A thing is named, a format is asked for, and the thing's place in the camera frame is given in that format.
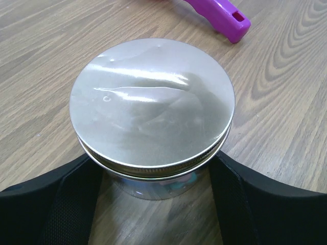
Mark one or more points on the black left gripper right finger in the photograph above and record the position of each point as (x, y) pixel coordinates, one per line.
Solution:
(254, 209)

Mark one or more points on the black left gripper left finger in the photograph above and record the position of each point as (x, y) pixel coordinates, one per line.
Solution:
(57, 207)

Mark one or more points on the clear plastic jar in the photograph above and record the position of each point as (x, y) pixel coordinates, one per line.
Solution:
(158, 190)

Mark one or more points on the white jar lid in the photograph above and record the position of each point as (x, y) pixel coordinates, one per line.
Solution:
(152, 108)

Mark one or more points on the magenta plastic scoop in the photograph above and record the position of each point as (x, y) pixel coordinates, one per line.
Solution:
(224, 17)

